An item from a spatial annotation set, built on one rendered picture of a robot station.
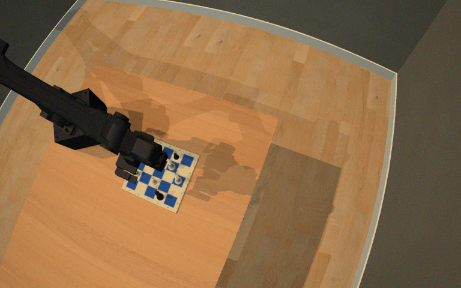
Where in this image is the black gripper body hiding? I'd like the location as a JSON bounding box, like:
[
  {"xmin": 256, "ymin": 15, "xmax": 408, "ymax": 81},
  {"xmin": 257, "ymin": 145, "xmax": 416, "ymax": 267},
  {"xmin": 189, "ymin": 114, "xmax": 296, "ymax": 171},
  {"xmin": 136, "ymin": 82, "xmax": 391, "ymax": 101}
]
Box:
[{"xmin": 115, "ymin": 131, "xmax": 154, "ymax": 180}]

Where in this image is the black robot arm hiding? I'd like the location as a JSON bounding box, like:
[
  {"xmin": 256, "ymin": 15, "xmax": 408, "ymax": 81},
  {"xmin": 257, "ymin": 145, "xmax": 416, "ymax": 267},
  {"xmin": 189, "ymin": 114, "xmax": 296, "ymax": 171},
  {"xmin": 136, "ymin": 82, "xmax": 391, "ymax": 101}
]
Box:
[{"xmin": 0, "ymin": 39, "xmax": 168, "ymax": 172}]

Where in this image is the blue and cream chessboard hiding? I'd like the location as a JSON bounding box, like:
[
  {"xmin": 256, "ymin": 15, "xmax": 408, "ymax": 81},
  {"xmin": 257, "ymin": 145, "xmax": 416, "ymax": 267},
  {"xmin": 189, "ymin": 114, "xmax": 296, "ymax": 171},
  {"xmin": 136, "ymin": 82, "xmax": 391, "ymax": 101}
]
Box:
[{"xmin": 122, "ymin": 139, "xmax": 200, "ymax": 213}]

